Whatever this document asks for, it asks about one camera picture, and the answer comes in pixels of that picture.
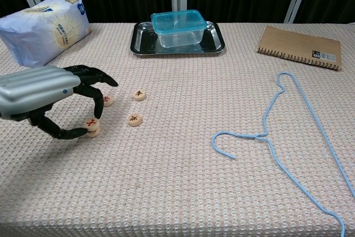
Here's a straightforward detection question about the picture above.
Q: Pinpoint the clear container teal lid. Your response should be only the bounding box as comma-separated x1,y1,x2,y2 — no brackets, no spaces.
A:
150,9,208,49

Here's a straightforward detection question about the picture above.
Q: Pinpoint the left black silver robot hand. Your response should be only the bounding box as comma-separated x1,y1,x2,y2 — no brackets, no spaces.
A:
0,64,119,140

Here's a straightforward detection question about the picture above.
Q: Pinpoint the wooden chess piece red cross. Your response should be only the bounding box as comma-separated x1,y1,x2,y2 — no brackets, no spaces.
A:
84,118,100,132

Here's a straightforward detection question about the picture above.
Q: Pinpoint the wooden chess piece red lettering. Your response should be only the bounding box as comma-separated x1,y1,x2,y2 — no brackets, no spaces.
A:
102,94,115,107

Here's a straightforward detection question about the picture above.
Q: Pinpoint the rectangular metal tray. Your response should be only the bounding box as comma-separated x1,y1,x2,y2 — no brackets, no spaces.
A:
129,20,226,58

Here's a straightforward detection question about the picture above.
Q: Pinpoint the beige woven tablecloth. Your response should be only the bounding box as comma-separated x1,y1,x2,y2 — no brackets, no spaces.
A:
0,22,355,237

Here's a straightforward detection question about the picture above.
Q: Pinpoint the blue white paper package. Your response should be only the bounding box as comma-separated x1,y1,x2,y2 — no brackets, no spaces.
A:
0,0,92,68

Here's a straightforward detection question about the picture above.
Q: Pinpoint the brown spiral notebook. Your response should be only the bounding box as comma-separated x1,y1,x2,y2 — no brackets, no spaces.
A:
255,24,342,72

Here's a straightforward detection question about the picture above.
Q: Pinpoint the light blue clothes hanger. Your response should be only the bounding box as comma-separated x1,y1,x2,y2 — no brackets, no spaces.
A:
211,72,355,237

